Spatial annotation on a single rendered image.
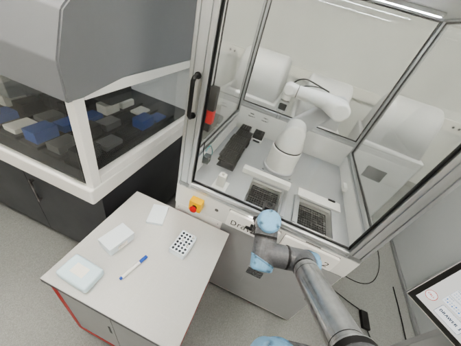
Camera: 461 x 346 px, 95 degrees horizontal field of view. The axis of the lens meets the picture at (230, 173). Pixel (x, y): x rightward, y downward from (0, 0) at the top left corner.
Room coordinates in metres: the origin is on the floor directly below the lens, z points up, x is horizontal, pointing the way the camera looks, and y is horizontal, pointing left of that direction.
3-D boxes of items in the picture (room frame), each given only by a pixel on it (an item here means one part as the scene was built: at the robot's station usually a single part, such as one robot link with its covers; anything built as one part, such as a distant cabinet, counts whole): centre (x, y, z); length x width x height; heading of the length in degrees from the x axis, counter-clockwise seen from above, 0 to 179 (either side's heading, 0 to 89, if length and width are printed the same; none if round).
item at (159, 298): (0.51, 0.25, 0.38); 0.62 x 0.58 x 0.76; 81
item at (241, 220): (0.75, -0.20, 0.87); 0.29 x 0.02 x 0.11; 81
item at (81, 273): (0.33, 0.47, 0.78); 0.15 x 0.10 x 0.04; 78
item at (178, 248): (0.59, 0.12, 0.78); 0.12 x 0.08 x 0.04; 168
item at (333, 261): (0.70, -0.51, 0.87); 0.29 x 0.02 x 0.11; 81
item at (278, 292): (1.21, -0.32, 0.40); 1.03 x 0.95 x 0.80; 81
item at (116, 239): (0.51, 0.43, 0.79); 0.13 x 0.09 x 0.05; 157
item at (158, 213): (0.72, 0.32, 0.77); 0.13 x 0.09 x 0.02; 8
